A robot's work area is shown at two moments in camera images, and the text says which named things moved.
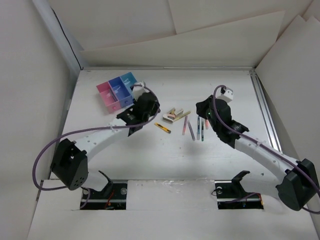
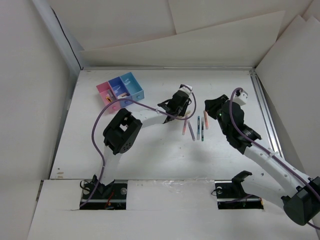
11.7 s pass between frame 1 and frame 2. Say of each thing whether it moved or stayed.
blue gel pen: stayed
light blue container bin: stayed
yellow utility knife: moved
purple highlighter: stayed
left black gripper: moved
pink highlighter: stayed
